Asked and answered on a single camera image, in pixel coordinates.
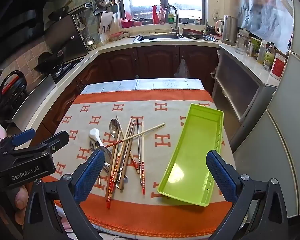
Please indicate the kitchen sink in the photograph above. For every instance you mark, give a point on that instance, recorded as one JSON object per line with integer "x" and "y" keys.
{"x": 174, "y": 36}

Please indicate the white plastic bag on door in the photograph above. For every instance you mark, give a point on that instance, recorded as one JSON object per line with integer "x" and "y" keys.
{"x": 182, "y": 70}

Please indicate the grey refrigerator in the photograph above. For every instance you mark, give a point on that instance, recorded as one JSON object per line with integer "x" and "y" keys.
{"x": 272, "y": 149}

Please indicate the pale wooden chopstick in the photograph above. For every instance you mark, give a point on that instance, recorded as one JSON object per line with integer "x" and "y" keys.
{"x": 143, "y": 162}

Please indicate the white ceramic spoon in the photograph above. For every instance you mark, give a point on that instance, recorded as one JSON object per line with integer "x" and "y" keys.
{"x": 94, "y": 135}

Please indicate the black wok on stove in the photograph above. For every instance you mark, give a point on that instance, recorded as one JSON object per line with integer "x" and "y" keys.
{"x": 47, "y": 62}

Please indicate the lime green plastic tray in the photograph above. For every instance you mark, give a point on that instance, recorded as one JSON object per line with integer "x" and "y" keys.
{"x": 187, "y": 178}

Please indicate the red spray bottle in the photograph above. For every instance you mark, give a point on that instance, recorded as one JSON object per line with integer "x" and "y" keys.
{"x": 155, "y": 15}

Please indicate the thin brown bamboo chopstick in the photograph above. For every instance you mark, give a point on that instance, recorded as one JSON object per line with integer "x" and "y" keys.
{"x": 131, "y": 157}

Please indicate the steel soup spoon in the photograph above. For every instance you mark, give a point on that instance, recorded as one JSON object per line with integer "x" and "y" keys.
{"x": 106, "y": 166}

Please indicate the left hand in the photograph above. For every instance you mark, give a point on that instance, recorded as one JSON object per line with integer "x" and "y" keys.
{"x": 16, "y": 199}

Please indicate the dark brown wooden chopstick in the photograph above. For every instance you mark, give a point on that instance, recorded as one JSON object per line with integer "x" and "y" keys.
{"x": 125, "y": 154}

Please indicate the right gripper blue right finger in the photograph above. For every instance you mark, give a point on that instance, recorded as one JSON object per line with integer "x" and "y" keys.
{"x": 224, "y": 175}

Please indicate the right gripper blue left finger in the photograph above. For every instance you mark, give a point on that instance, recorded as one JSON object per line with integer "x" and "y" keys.
{"x": 85, "y": 176}

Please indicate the large steel spoon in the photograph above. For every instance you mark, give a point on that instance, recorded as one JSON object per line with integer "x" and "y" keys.
{"x": 114, "y": 128}

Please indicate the stainless electric kettle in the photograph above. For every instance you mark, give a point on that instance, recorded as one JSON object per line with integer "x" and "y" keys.
{"x": 230, "y": 29}

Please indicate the small steel teaspoon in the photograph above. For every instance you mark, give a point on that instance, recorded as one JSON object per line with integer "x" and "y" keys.
{"x": 92, "y": 147}

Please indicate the orange beige H-pattern cloth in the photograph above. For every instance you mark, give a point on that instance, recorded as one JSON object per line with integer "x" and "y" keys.
{"x": 158, "y": 185}

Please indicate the light chopstick red end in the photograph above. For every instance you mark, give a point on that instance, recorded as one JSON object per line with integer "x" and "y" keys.
{"x": 136, "y": 135}

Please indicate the red labelled white jar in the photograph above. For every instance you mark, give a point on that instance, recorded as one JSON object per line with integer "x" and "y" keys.
{"x": 278, "y": 66}

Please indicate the stainless dishwasher cabinet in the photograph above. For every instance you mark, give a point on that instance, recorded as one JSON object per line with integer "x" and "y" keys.
{"x": 243, "y": 89}

